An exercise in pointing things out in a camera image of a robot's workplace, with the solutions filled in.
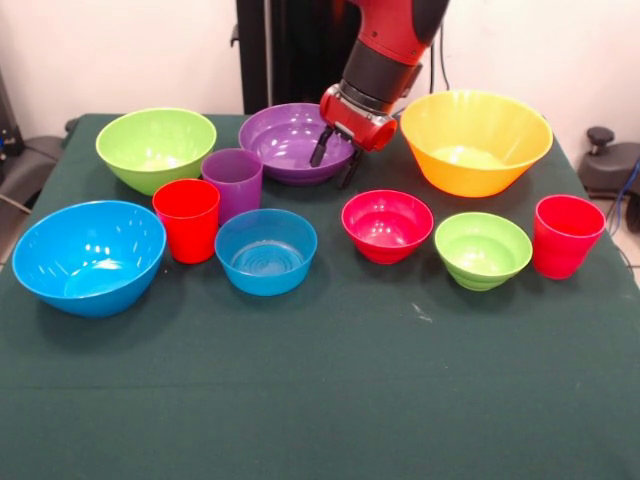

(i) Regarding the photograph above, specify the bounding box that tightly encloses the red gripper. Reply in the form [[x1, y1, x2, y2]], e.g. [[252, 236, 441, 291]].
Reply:
[[309, 84, 399, 190]]

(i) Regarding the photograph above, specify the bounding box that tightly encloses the purple bowl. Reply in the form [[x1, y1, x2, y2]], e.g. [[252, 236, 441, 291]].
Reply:
[[238, 102, 362, 187]]

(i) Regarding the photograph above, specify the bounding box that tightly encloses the small pink bowl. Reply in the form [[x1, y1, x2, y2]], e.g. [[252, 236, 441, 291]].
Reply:
[[341, 189, 435, 265]]

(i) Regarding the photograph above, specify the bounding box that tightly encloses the purple cup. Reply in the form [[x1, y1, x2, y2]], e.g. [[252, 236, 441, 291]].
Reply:
[[200, 147, 264, 226]]

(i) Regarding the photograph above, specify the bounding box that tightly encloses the small blue bowl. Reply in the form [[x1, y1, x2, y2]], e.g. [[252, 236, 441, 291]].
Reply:
[[214, 208, 319, 297]]

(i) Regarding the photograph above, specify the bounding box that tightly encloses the large yellow bowl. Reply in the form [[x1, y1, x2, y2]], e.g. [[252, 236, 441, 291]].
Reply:
[[399, 89, 554, 199]]

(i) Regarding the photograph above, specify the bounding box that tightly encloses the red cup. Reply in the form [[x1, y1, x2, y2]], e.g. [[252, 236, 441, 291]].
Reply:
[[532, 194, 607, 280], [151, 178, 221, 265]]

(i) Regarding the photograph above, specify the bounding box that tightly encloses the small green bowl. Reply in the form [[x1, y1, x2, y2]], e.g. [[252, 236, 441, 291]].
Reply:
[[433, 211, 534, 292]]

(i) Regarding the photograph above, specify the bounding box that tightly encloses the large green bowl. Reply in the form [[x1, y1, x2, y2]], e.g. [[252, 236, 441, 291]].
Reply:
[[95, 107, 218, 197]]

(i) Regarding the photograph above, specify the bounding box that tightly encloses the dark green tablecloth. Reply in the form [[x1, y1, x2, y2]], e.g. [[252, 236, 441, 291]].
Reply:
[[0, 113, 640, 480]]

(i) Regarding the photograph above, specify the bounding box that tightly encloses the large blue bowl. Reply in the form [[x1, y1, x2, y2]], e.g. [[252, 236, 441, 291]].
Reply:
[[11, 200, 167, 318]]

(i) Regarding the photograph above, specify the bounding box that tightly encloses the black knob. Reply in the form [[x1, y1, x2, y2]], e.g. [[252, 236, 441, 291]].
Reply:
[[586, 126, 616, 157]]

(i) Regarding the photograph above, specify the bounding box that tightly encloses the grey stand base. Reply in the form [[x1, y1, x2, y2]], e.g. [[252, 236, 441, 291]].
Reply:
[[579, 142, 640, 201], [0, 134, 66, 211]]

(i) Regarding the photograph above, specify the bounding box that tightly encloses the black equipment box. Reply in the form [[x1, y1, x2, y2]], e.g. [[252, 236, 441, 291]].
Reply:
[[0, 69, 25, 162]]

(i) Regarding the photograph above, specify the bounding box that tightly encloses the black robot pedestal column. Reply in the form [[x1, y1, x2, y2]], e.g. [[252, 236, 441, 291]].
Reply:
[[230, 0, 404, 116]]

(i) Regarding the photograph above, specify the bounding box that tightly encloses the black wall cable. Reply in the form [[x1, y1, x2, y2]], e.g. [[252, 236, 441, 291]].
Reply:
[[430, 24, 451, 94]]

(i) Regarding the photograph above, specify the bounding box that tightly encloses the blue cable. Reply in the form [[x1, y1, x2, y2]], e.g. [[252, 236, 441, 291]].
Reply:
[[612, 158, 640, 231]]

